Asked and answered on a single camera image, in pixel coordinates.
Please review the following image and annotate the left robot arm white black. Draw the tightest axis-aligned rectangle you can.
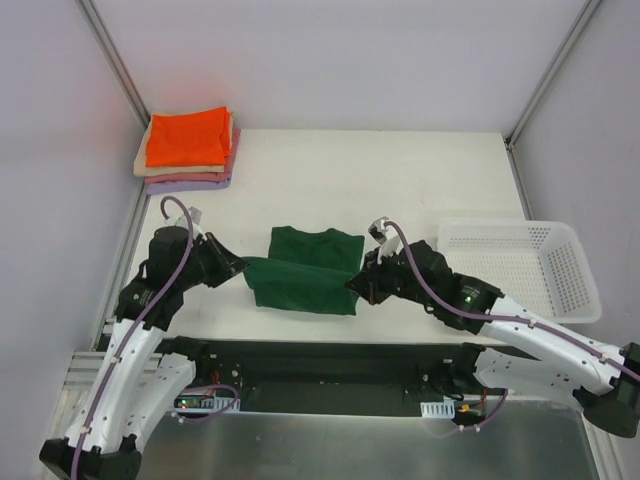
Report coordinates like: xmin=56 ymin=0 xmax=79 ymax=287
xmin=39 ymin=226 xmax=249 ymax=479

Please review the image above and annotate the folded beige t-shirt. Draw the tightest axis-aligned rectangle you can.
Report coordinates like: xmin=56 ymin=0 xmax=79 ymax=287
xmin=132 ymin=110 xmax=236 ymax=177

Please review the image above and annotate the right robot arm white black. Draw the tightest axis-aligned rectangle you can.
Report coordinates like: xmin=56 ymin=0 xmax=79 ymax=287
xmin=346 ymin=241 xmax=639 ymax=438

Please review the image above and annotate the left aluminium corner post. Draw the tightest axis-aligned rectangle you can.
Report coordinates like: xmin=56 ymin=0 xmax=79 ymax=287
xmin=74 ymin=0 xmax=151 ymax=128

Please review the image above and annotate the left white cable duct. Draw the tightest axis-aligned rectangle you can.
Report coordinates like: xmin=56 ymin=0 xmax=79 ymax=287
xmin=173 ymin=394 xmax=241 ymax=415

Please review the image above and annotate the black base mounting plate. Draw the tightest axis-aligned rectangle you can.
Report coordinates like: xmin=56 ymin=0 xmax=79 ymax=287
xmin=94 ymin=335 xmax=574 ymax=417

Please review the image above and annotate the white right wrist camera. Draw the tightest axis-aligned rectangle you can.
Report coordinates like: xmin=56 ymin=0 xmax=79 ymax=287
xmin=368 ymin=216 xmax=400 ymax=264

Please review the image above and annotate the white plastic perforated basket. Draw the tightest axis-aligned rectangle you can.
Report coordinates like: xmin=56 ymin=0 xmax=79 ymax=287
xmin=437 ymin=219 xmax=602 ymax=324

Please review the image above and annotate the aluminium corner post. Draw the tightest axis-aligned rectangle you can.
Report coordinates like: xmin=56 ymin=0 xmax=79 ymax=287
xmin=504 ymin=0 xmax=606 ymax=149
xmin=74 ymin=0 xmax=151 ymax=128

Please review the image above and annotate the folded orange t-shirt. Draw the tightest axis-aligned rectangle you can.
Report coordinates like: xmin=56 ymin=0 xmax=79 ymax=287
xmin=145 ymin=107 xmax=232 ymax=169

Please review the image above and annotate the folded lavender t-shirt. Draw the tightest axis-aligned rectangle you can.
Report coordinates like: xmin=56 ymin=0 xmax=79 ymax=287
xmin=144 ymin=172 xmax=233 ymax=195

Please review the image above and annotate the dark green t-shirt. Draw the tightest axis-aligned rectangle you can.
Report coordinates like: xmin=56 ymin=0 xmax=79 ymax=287
xmin=244 ymin=226 xmax=365 ymax=316

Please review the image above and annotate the folded pink t-shirt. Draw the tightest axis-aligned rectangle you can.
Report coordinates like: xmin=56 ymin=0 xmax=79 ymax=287
xmin=144 ymin=128 xmax=241 ymax=184

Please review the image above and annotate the white cable duct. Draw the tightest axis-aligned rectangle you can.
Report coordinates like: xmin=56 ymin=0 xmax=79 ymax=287
xmin=173 ymin=394 xmax=241 ymax=415
xmin=420 ymin=399 xmax=456 ymax=419

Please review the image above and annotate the right aluminium corner post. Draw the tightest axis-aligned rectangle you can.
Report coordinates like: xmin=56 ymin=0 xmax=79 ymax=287
xmin=504 ymin=0 xmax=606 ymax=149

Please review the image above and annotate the right white cable duct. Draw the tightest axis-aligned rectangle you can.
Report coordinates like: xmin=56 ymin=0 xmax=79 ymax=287
xmin=420 ymin=399 xmax=456 ymax=419

